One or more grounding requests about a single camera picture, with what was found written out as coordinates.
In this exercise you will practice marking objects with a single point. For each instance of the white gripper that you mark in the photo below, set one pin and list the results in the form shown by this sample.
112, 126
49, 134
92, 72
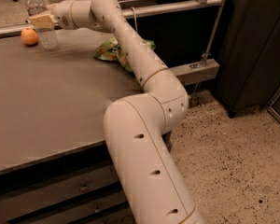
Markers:
62, 14

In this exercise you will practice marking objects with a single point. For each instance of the clear plastic water bottle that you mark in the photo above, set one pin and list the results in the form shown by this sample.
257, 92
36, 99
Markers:
47, 37

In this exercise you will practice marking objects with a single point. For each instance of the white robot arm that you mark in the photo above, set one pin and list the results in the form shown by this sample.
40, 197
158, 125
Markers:
134, 125

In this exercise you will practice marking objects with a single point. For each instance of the orange fruit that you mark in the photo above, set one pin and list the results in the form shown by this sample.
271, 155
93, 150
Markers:
29, 36

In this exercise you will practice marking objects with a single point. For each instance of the green chip bag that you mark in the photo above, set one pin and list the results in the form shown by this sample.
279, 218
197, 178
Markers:
111, 51

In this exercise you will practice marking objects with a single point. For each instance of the grey drawer cabinet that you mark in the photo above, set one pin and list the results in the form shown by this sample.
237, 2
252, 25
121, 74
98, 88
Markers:
54, 165

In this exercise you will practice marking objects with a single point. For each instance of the dark cabinet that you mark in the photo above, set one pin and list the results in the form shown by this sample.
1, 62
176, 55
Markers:
247, 47

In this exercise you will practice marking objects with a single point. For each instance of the grey metal frame rail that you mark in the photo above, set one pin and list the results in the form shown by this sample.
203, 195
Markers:
177, 35

